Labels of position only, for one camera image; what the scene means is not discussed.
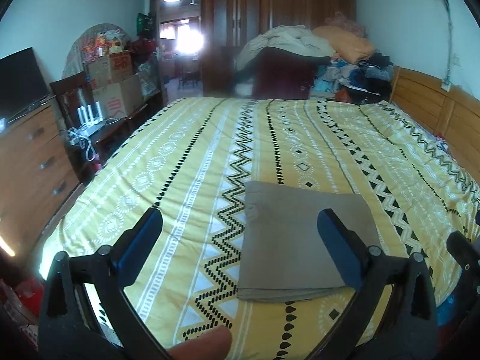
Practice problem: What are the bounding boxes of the grey pants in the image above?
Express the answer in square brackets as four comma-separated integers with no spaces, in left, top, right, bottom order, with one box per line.
[238,181,381,303]

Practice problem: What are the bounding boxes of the person's hand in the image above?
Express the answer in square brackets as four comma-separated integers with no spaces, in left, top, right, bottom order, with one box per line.
[168,326,232,360]

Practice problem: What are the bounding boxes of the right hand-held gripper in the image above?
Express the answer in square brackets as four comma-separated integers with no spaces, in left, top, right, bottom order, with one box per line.
[436,209,480,331]

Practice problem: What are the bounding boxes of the wooden chest of drawers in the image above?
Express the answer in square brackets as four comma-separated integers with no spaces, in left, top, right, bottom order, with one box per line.
[1,105,79,260]

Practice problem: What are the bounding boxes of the dark wooden side table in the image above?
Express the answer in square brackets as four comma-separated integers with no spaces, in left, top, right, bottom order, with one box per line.
[49,72,164,185]

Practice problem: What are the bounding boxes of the white wifi router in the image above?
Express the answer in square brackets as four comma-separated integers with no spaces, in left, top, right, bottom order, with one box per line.
[77,102,105,137]

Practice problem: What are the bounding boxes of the wooden bed headboard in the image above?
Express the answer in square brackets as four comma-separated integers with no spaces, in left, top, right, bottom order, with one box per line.
[390,66,480,180]

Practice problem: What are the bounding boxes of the cardboard box red print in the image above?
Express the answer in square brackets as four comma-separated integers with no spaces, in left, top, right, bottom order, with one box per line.
[93,75,144,119]

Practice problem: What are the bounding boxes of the black television screen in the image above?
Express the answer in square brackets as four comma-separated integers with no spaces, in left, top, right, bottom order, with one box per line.
[0,47,49,120]

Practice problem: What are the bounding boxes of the pile of clothes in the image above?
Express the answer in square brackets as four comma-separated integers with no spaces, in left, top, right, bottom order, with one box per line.
[230,13,394,105]

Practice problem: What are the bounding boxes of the upper cardboard box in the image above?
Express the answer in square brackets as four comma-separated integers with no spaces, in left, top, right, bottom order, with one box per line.
[86,51,134,89]

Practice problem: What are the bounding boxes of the dark red chair cover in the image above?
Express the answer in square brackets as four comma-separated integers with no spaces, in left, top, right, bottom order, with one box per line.
[251,47,329,100]

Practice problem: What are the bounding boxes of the dark wooden wardrobe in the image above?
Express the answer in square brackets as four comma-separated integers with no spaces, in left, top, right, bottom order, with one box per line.
[201,0,356,96]

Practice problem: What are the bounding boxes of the white cable bundle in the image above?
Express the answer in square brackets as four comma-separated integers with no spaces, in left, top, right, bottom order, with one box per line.
[63,126,99,163]

